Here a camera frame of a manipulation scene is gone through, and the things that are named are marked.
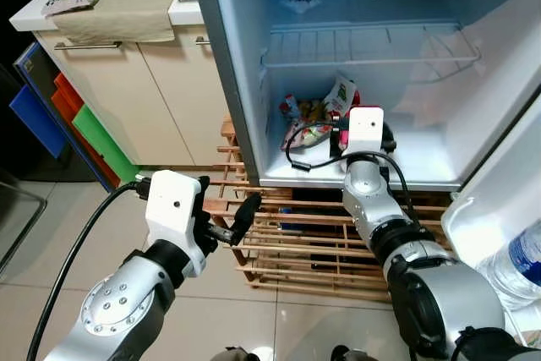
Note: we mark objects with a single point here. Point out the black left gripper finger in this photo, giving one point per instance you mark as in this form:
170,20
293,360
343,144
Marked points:
248,217
205,189

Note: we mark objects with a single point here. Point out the pink packet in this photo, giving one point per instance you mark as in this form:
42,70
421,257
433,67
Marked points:
342,129

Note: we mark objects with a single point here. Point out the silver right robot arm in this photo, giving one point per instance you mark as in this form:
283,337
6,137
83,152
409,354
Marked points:
423,285

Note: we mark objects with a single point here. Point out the mini fridge body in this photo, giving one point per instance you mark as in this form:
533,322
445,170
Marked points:
423,154

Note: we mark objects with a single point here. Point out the mini fridge door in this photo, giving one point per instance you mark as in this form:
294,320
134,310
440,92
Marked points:
482,209

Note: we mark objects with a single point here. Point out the white fridge thermostat housing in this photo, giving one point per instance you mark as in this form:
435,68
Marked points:
301,2

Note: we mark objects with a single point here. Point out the wooden slatted rack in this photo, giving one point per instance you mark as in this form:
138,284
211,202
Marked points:
287,243

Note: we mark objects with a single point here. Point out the white green packet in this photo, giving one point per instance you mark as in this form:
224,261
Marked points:
342,92

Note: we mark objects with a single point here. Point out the colourful snack bag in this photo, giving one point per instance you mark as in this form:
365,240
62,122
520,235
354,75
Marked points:
308,120

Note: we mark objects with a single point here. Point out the beige cabinet with white countertop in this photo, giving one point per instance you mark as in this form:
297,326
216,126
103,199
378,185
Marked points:
161,99

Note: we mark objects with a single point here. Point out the green board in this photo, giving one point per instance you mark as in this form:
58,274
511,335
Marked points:
106,145

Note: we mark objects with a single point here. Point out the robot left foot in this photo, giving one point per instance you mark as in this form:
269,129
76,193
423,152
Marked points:
232,354

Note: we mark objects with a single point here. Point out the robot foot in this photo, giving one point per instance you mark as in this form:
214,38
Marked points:
348,353
232,354

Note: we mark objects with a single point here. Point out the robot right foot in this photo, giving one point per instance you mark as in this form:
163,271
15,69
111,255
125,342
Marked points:
348,353

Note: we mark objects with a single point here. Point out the clear water bottle blue label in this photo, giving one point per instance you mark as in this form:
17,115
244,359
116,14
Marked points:
516,268

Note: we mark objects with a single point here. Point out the blue board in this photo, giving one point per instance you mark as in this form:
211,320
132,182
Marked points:
34,120

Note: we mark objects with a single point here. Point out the beige cloth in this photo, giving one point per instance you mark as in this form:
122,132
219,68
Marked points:
127,6

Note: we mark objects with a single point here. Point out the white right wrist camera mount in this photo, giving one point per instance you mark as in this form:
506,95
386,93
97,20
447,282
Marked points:
365,128

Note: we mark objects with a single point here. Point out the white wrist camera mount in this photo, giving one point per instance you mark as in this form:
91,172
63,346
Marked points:
365,128
173,209

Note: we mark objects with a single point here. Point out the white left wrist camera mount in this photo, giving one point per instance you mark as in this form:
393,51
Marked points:
173,209

